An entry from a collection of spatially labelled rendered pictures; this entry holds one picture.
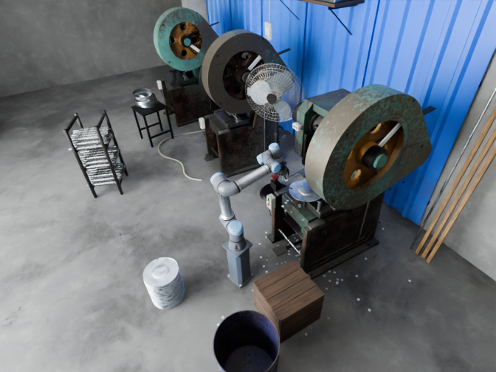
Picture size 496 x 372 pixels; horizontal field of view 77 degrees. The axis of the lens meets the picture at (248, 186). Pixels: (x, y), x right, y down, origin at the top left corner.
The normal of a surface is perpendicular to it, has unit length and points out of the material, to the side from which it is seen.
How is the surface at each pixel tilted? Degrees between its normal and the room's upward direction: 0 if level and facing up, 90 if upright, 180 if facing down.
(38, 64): 90
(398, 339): 0
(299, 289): 0
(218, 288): 0
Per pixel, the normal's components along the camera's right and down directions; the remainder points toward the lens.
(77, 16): 0.48, 0.54
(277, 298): -0.04, -0.78
